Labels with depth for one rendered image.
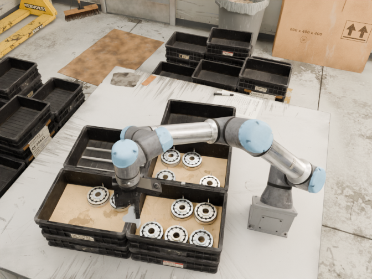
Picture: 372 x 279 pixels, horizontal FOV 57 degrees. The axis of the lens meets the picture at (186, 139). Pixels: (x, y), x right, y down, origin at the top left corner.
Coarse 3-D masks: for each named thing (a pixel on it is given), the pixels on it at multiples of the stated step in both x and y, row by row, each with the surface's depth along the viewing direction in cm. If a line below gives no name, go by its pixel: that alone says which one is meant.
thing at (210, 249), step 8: (168, 184) 158; (176, 184) 159; (216, 192) 156; (224, 192) 156; (224, 200) 153; (224, 208) 152; (224, 216) 147; (128, 224) 144; (224, 224) 145; (128, 232) 141; (136, 240) 141; (144, 240) 140; (152, 240) 139; (160, 240) 139; (168, 240) 139; (184, 248) 139; (192, 248) 138; (200, 248) 137; (208, 248) 137; (216, 248) 137
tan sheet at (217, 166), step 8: (160, 160) 182; (208, 160) 182; (216, 160) 182; (224, 160) 183; (160, 168) 178; (168, 168) 178; (176, 168) 178; (184, 168) 178; (200, 168) 178; (208, 168) 178; (216, 168) 179; (224, 168) 179; (152, 176) 174; (176, 176) 175; (184, 176) 175; (192, 176) 175; (200, 176) 175; (216, 176) 175; (224, 176) 175; (224, 184) 171
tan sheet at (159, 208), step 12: (144, 204) 163; (156, 204) 163; (168, 204) 163; (192, 204) 163; (144, 216) 158; (156, 216) 158; (168, 216) 158; (192, 216) 158; (216, 216) 159; (192, 228) 154; (204, 228) 154; (216, 228) 154; (216, 240) 150
